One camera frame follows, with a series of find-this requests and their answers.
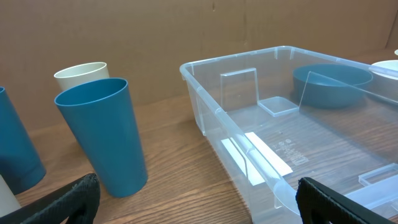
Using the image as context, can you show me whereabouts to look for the blue bowl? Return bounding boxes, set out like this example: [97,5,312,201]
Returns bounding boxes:
[292,64,374,109]

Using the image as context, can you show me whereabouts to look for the cream tall cup front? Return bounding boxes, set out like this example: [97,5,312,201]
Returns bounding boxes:
[0,176,21,217]

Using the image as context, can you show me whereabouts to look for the blue tall cup near bin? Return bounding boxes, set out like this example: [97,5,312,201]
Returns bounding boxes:
[54,78,148,197]

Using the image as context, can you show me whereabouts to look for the cream tall cup back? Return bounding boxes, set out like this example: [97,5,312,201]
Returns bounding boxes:
[54,62,109,91]

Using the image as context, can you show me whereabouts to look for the clear plastic storage bin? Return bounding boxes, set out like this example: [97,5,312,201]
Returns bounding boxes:
[180,46,397,223]

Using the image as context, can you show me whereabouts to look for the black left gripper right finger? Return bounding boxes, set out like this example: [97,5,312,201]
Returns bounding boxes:
[295,177,394,224]

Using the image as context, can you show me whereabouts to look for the cream tall cup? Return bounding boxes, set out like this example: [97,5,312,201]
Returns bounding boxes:
[0,176,21,217]
[54,62,109,91]

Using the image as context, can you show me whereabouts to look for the blue tall cup far left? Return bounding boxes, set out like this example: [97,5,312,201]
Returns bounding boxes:
[1,87,46,195]

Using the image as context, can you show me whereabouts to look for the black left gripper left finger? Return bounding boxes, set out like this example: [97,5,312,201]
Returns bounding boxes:
[1,173,101,224]

